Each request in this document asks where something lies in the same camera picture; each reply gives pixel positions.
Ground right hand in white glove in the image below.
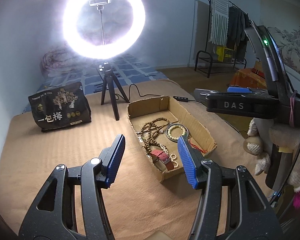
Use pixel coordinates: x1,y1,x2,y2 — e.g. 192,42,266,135
243,118,300,193

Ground folded floral quilt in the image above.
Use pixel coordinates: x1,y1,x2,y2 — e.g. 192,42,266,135
40,46,87,77

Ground black tripod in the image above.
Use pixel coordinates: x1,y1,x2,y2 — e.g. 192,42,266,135
99,62,129,121

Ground dark metal bangle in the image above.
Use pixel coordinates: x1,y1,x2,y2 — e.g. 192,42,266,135
165,123,189,142

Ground black snack bag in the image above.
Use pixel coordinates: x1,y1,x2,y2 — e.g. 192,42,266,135
28,82,91,132

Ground white pearl necklace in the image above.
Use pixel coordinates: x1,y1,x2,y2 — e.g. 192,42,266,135
137,135,179,169

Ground phone holder clamp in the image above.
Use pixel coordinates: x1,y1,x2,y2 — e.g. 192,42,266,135
89,0,112,11

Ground dark hanging clothes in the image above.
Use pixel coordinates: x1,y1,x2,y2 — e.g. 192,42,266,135
226,7,250,61

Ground cream bead bracelet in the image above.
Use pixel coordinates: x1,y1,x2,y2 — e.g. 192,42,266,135
167,125,189,140

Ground cardboard box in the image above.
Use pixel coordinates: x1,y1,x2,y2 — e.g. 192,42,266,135
127,96,217,182

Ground brown wooden bead necklace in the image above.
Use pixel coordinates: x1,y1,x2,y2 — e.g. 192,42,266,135
140,116,171,156

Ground striped white towel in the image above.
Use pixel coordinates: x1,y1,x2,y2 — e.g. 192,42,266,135
209,0,229,46

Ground blue patterned bed sheet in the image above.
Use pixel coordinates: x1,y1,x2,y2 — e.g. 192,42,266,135
22,53,166,113

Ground black clothes rack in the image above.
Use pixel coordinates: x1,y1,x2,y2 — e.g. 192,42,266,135
194,0,250,77

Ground red strap wristwatch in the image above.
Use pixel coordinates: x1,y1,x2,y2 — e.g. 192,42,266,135
150,150,174,172

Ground yellow box on rack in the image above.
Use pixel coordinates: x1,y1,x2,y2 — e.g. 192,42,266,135
216,46,234,63

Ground ring light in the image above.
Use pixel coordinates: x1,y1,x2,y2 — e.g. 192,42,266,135
62,0,146,60

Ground black power cable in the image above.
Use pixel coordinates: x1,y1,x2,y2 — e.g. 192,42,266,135
115,83,206,106

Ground orange cloth stool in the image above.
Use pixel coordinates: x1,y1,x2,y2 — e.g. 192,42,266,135
230,60,267,89

